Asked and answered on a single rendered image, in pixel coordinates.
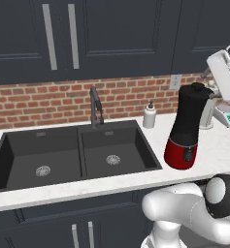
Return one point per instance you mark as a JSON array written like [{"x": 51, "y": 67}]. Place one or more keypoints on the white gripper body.
[{"x": 223, "y": 74}]

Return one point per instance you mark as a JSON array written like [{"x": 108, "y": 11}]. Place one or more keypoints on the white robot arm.
[{"x": 178, "y": 206}]

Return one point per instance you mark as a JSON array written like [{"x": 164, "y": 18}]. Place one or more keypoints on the black blender lid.
[{"x": 198, "y": 86}]

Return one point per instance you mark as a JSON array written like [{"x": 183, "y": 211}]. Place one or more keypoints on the black and red blender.
[{"x": 186, "y": 129}]

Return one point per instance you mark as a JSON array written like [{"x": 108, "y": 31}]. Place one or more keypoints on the white scale with green display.
[{"x": 228, "y": 115}]

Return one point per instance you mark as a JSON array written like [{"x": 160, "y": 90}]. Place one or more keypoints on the white soap dispenser bottle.
[{"x": 149, "y": 117}]

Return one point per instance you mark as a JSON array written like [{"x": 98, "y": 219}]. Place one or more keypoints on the dark grey sink tap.
[{"x": 94, "y": 106}]

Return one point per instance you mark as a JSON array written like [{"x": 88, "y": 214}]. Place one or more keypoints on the black double sink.
[{"x": 55, "y": 155}]

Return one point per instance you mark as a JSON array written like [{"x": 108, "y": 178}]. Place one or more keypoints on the dark base cupboard door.
[
  {"x": 116, "y": 231},
  {"x": 39, "y": 234}
]

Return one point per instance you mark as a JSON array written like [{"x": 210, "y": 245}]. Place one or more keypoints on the dark panel under sink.
[{"x": 77, "y": 206}]

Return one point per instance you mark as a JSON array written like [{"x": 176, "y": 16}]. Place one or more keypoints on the white wall outlet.
[{"x": 175, "y": 81}]

